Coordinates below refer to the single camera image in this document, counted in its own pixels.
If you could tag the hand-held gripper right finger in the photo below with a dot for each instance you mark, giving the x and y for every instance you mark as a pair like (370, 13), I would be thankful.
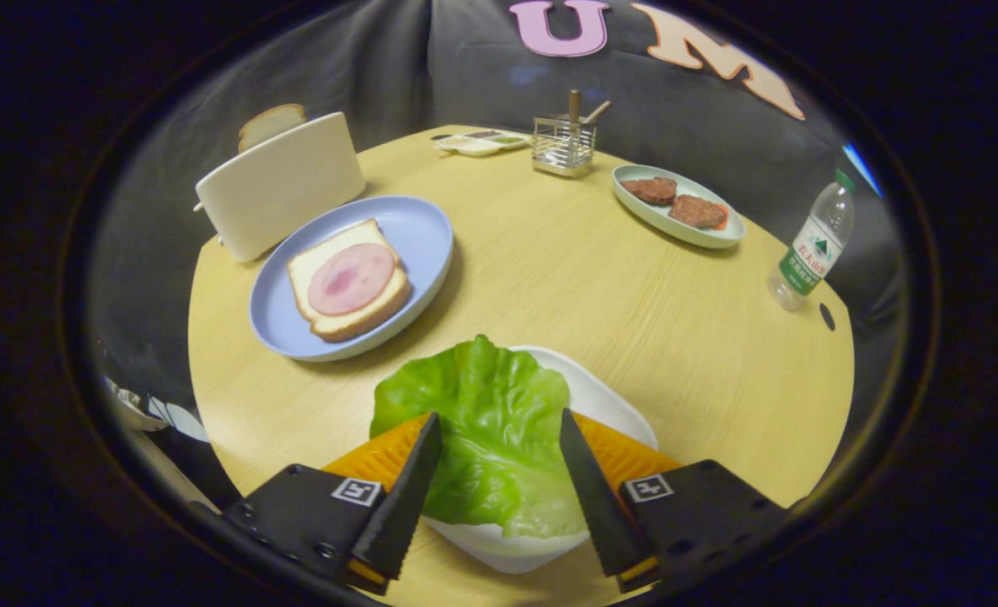
(600, 506)

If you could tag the black backdrop cloth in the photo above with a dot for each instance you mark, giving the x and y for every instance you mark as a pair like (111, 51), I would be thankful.
(465, 76)

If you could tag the white divided seasoning dish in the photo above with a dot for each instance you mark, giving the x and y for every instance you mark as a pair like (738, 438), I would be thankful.
(475, 143)

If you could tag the pale green plate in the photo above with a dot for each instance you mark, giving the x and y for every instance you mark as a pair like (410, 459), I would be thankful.
(676, 228)

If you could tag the plain bread slice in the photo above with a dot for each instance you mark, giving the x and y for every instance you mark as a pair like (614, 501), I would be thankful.
(270, 124)

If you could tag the brown meat patty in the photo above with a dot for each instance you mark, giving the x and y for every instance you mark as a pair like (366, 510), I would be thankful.
(697, 211)
(649, 190)

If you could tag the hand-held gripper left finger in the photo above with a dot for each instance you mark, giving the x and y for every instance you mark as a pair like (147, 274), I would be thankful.
(402, 514)

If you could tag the white plate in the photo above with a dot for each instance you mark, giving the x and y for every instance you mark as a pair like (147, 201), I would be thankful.
(600, 396)

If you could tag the clear water bottle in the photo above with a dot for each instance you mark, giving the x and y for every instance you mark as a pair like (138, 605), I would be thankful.
(812, 249)

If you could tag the bread slice under ham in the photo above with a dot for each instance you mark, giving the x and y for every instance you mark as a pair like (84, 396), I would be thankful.
(360, 316)

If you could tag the white toaster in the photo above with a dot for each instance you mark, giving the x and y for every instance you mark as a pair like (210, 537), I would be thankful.
(284, 190)

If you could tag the blue plate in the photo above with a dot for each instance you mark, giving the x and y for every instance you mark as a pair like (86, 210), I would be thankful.
(419, 232)

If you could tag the green lettuce leaf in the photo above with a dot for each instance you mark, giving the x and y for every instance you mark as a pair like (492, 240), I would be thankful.
(482, 421)

